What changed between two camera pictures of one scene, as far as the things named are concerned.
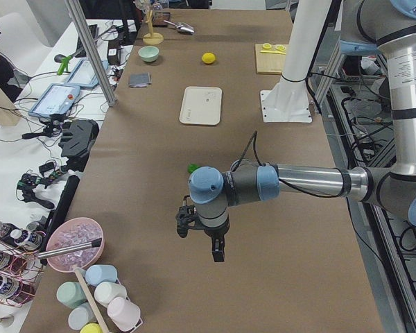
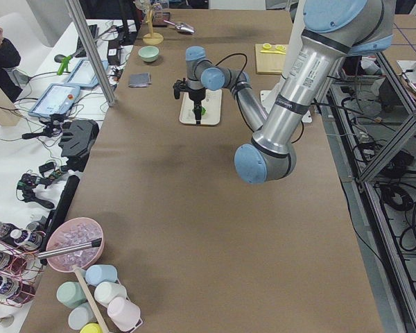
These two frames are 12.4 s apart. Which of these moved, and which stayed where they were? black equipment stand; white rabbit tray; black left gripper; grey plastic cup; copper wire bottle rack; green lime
Moved: green lime; black left gripper
Stayed: copper wire bottle rack; black equipment stand; white rabbit tray; grey plastic cup
